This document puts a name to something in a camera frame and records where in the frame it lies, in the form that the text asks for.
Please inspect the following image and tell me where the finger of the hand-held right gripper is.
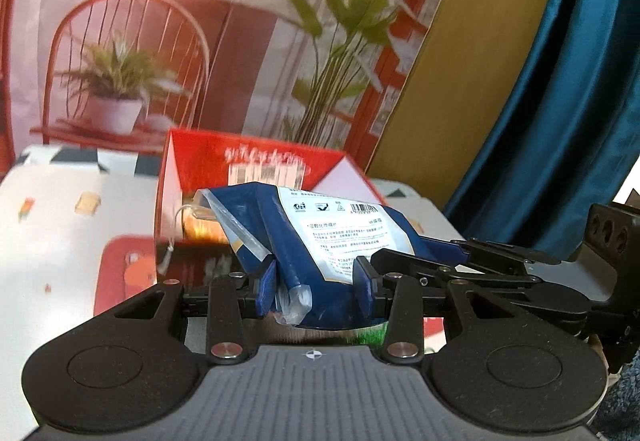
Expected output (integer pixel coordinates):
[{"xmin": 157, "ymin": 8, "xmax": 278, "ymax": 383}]
[
  {"xmin": 370, "ymin": 248, "xmax": 546, "ymax": 291},
  {"xmin": 422, "ymin": 237, "xmax": 562, "ymax": 275}
]

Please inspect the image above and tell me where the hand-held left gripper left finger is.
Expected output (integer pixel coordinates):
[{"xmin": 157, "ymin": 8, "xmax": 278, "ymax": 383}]
[{"xmin": 114, "ymin": 259, "xmax": 279, "ymax": 367}]

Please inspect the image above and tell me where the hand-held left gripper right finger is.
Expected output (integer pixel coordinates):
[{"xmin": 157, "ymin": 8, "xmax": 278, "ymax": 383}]
[{"xmin": 352, "ymin": 256, "xmax": 507, "ymax": 367}]

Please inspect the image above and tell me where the blue face mask packet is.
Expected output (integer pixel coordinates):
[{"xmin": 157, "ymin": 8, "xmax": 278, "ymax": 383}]
[{"xmin": 192, "ymin": 182, "xmax": 467, "ymax": 332}]

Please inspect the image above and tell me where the red strawberry print box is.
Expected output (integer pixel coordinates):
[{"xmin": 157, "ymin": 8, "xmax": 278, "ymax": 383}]
[{"xmin": 154, "ymin": 128, "xmax": 389, "ymax": 294}]

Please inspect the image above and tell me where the blue curtain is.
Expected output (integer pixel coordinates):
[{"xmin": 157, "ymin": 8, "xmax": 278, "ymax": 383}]
[{"xmin": 442, "ymin": 0, "xmax": 640, "ymax": 262}]

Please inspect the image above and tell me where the printed tablecloth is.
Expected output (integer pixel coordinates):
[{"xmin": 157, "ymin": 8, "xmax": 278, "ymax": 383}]
[{"xmin": 0, "ymin": 143, "xmax": 476, "ymax": 354}]

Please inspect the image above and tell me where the white string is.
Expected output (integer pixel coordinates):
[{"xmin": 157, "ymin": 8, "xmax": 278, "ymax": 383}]
[{"xmin": 159, "ymin": 203, "xmax": 202, "ymax": 273}]

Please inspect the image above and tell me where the wall poster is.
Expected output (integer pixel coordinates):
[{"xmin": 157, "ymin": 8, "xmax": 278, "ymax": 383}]
[{"xmin": 0, "ymin": 0, "xmax": 474, "ymax": 172}]

